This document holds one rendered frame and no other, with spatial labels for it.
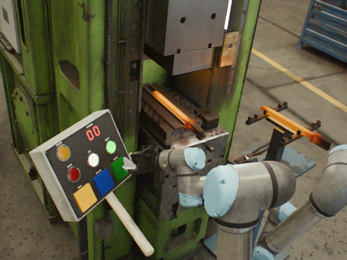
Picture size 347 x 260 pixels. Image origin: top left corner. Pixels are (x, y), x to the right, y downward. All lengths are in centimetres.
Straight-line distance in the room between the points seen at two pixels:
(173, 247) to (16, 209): 111
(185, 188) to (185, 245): 117
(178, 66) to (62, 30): 60
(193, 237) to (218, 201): 156
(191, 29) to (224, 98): 64
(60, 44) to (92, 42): 41
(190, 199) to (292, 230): 35
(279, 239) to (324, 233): 156
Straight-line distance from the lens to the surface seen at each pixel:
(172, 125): 184
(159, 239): 224
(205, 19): 165
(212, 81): 204
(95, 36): 158
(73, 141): 142
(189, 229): 244
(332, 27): 557
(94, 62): 162
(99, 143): 149
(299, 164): 221
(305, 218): 134
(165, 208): 206
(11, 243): 269
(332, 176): 128
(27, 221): 279
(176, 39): 160
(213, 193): 93
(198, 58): 171
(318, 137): 195
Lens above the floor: 201
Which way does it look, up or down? 34 degrees down
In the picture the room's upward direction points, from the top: 6 degrees clockwise
